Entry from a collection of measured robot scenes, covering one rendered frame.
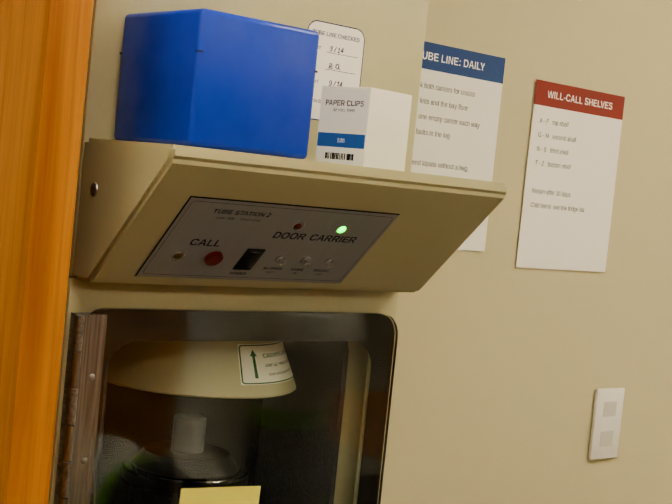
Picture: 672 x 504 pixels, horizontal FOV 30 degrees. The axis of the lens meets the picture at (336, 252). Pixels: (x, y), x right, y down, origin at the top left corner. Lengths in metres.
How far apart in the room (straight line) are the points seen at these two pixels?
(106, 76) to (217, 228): 0.14
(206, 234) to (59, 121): 0.15
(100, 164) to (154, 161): 0.07
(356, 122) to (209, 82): 0.16
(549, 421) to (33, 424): 1.26
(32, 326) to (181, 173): 0.14
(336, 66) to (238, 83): 0.20
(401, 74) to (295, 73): 0.23
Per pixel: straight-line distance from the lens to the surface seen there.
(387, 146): 0.96
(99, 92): 0.91
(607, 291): 2.03
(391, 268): 1.02
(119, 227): 0.85
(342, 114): 0.96
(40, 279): 0.80
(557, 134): 1.90
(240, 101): 0.84
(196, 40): 0.83
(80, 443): 0.92
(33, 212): 0.79
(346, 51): 1.04
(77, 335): 0.90
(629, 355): 2.10
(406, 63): 1.09
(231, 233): 0.89
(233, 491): 1.01
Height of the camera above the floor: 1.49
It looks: 3 degrees down
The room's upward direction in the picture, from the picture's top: 6 degrees clockwise
